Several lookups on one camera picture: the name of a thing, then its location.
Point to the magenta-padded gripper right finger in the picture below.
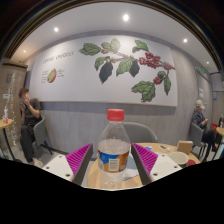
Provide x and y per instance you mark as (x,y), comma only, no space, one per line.
(165,165)

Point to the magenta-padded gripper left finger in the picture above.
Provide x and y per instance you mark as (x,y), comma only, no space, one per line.
(58,165)

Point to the clear red-capped water bottle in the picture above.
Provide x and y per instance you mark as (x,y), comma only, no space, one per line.
(113,160)

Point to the white cup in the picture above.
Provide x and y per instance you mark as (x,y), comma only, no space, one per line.
(179,157)

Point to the brown cardboard box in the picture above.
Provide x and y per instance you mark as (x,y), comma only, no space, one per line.
(184,147)

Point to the red round coaster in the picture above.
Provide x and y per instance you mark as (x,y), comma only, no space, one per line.
(191,162)

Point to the blue-printed paper placemat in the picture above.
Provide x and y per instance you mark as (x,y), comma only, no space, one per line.
(130,168)

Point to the grey rounded chair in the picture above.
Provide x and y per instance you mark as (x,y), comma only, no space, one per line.
(141,131)

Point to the person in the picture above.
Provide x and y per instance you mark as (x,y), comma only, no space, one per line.
(29,116)
(200,120)

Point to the red bin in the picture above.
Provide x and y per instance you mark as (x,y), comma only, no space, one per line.
(214,126)

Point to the round wooden side table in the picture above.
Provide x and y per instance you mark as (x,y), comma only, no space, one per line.
(6,124)

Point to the small red-labelled bottle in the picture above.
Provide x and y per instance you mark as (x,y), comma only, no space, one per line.
(5,116)

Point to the white paper notice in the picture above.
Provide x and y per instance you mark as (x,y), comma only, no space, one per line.
(201,92)

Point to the green exit sign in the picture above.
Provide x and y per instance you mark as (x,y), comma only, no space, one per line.
(202,69)

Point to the round ceiling lights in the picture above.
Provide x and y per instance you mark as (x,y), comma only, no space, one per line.
(125,17)

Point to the coffee plant wall picture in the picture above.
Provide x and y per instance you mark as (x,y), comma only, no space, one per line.
(76,83)

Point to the wall notice board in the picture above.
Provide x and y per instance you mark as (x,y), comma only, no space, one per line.
(217,82)

